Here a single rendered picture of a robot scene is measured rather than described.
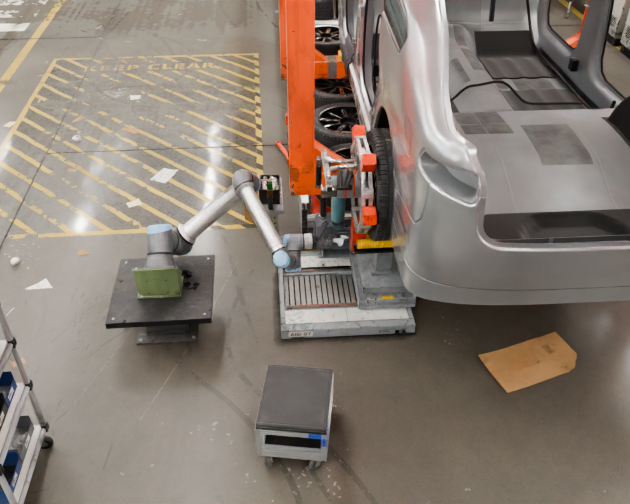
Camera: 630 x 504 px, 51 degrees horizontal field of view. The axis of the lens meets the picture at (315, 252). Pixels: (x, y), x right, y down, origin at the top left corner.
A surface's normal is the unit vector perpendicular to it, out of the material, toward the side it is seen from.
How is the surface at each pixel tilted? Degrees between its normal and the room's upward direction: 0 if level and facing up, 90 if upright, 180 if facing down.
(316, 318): 0
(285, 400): 0
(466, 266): 102
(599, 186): 22
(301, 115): 90
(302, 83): 90
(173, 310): 0
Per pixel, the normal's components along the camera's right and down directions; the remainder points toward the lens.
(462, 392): 0.00, -0.79
